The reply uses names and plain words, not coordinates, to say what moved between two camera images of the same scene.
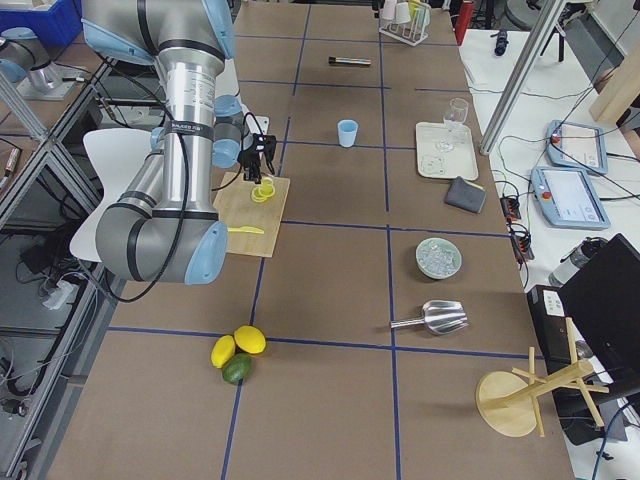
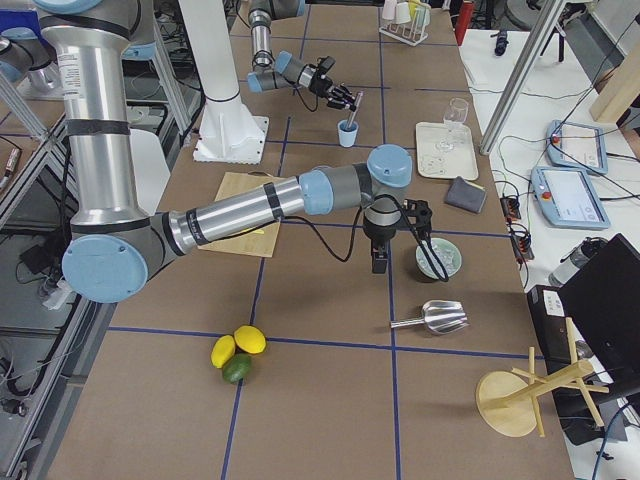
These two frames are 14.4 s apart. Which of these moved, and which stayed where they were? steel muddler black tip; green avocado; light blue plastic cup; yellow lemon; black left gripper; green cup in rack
Moved: steel muddler black tip; black left gripper
Stayed: green avocado; yellow lemon; light blue plastic cup; green cup in rack
